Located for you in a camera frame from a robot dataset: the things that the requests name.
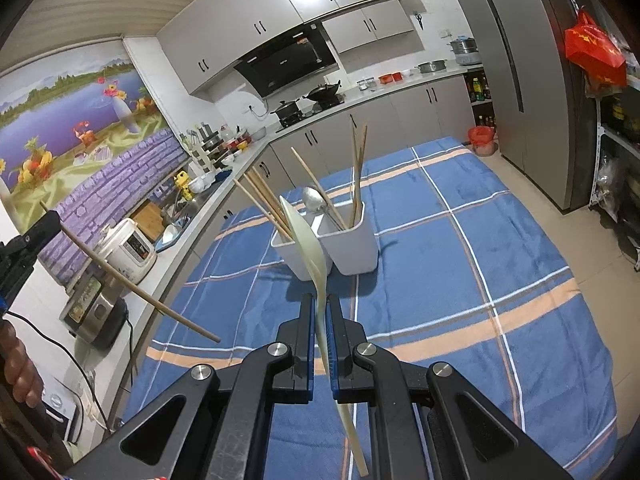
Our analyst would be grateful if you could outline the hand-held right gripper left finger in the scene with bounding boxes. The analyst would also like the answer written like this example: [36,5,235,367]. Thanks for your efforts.
[65,294,317,480]

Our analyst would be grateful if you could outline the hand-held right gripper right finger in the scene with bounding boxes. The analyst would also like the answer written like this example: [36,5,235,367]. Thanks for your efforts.
[327,296,573,480]

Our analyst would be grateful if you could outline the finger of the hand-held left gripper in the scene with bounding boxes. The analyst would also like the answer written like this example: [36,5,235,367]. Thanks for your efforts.
[0,211,63,311]

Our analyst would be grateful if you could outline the white two-compartment utensil holder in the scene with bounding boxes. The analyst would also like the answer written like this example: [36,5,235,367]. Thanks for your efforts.
[271,200,379,282]

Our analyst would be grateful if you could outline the pale green rice paddle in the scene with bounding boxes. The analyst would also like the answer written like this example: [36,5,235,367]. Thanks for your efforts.
[278,195,371,478]

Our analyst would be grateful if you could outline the metal spoon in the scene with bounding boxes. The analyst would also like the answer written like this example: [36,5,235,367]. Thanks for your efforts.
[301,186,348,233]

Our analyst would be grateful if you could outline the person's left hand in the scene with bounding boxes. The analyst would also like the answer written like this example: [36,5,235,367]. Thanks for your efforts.
[0,321,46,408]

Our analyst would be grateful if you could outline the steel blender base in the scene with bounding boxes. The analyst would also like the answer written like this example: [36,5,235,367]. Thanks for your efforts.
[59,270,130,352]

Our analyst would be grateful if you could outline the white rice cooker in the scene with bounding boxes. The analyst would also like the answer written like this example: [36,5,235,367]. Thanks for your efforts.
[99,217,159,287]

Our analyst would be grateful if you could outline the wooden cutting board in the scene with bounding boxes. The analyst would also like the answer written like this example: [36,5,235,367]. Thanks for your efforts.
[131,199,167,235]

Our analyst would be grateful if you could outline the steel kitchen sink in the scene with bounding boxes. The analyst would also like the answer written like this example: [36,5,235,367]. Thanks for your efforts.
[154,192,203,253]

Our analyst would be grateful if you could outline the blue plaid tablecloth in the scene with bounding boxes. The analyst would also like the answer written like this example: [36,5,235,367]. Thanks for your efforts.
[122,135,618,480]

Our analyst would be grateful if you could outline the yellow bottle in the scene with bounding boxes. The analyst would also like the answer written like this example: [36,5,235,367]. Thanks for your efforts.
[174,170,194,202]

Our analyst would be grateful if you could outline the white countertop appliance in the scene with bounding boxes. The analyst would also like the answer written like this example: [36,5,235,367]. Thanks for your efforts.
[41,375,85,443]

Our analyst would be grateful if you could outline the white dish rack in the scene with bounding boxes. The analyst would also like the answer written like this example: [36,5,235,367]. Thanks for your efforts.
[186,122,227,177]

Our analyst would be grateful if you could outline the gas stove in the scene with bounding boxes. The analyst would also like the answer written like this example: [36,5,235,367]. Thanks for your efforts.
[275,92,347,130]

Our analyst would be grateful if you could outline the black cooking pot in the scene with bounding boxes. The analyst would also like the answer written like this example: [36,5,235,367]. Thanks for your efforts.
[269,100,302,120]

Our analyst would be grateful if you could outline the red-lined trash bin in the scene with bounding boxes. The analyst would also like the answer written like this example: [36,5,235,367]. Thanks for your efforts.
[468,126,499,157]

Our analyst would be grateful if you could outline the grey lower kitchen cabinets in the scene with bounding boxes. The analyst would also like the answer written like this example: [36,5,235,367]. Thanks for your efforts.
[200,74,476,221]

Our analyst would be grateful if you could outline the grey kitchen cabinets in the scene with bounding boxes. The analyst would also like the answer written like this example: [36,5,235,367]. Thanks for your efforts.
[156,0,417,94]
[200,74,476,221]

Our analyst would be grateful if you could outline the black wok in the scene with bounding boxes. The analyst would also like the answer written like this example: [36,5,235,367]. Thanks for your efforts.
[301,80,344,104]

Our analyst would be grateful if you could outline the black range hood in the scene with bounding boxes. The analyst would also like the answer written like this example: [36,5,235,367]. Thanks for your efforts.
[234,22,339,99]

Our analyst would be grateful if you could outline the grey refrigerator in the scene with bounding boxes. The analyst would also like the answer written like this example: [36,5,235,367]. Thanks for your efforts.
[440,0,598,212]

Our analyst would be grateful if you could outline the steel steamer pot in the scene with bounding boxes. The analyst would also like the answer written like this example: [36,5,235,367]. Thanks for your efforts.
[447,35,482,67]

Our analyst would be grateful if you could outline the grey upper kitchen cabinets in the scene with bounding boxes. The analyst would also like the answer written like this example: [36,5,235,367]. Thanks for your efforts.
[156,0,417,94]

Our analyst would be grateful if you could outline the white storage shelf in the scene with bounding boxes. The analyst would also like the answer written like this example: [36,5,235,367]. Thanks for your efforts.
[585,60,640,273]

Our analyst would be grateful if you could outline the red shopping bag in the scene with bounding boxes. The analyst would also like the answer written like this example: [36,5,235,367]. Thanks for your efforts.
[564,6,628,87]

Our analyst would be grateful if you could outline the black power cable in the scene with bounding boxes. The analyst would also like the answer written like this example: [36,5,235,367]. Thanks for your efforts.
[2,310,113,433]

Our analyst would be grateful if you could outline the landscape wall mural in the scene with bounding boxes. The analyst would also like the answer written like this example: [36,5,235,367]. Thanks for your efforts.
[0,57,193,283]

